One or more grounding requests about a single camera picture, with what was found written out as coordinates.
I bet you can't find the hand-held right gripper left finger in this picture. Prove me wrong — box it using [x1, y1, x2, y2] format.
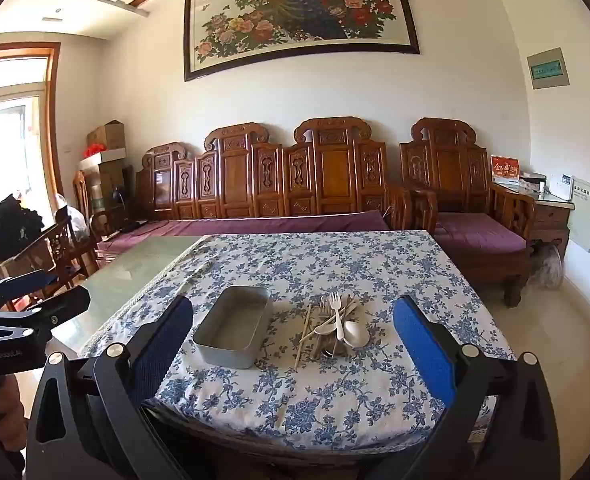
[26, 294, 196, 480]

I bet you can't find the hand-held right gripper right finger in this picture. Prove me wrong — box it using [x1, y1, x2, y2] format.
[392, 295, 562, 480]

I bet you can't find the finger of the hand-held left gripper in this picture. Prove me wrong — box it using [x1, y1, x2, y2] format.
[0, 285, 92, 335]
[0, 269, 60, 306]

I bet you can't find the rectangular metal tray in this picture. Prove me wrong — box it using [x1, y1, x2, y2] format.
[192, 286, 274, 370]

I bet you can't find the large white spoon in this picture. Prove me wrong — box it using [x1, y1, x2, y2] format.
[344, 320, 370, 349]

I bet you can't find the white plastic fork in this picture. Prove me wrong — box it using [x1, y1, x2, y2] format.
[331, 291, 346, 341]

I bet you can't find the wooden dining chair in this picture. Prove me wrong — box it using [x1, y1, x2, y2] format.
[72, 170, 106, 261]
[0, 220, 83, 311]

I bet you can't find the black bag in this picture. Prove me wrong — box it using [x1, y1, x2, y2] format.
[0, 195, 44, 261]

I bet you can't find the clear plastic bag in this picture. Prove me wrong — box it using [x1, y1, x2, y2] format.
[55, 205, 93, 242]

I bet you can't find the square purple seat cushion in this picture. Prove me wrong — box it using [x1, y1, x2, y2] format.
[435, 212, 528, 253]

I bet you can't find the black desk lamp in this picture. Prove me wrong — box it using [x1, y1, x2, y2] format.
[111, 185, 136, 231]

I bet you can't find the stack of brown boxes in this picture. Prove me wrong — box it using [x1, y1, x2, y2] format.
[82, 162, 134, 221]

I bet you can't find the blue floral tablecloth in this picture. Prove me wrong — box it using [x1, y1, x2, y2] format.
[77, 230, 518, 453]

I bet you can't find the translucent plastic bag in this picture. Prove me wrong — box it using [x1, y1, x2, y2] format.
[527, 245, 563, 291]

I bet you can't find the white flat box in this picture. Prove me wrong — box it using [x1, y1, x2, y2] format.
[78, 148, 127, 171]

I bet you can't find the long purple sofa cushion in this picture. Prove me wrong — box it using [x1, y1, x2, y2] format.
[97, 210, 390, 256]

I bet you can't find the brown cardboard box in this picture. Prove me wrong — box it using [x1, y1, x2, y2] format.
[86, 120, 126, 151]

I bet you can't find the carved wooden armchair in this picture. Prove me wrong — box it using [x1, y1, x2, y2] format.
[400, 117, 536, 308]

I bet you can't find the wooden side table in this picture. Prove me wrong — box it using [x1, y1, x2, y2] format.
[495, 180, 574, 261]

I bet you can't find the carved wooden sofa bench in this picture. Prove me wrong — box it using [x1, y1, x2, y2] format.
[92, 117, 440, 261]

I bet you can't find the red desk calendar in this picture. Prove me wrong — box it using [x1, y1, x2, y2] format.
[490, 155, 520, 183]

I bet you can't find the tissue box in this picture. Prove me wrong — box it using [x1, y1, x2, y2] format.
[520, 172, 548, 193]

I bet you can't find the white desk device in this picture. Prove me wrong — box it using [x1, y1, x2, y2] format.
[549, 175, 574, 199]

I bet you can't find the framed peacock flower painting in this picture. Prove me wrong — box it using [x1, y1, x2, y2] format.
[183, 0, 420, 82]

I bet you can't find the wooden door frame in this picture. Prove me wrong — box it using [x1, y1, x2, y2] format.
[0, 42, 62, 211]

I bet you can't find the white wall cabinet door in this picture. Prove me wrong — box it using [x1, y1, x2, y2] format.
[567, 176, 590, 253]

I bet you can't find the grey wall panel box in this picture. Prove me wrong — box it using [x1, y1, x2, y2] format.
[527, 47, 570, 91]

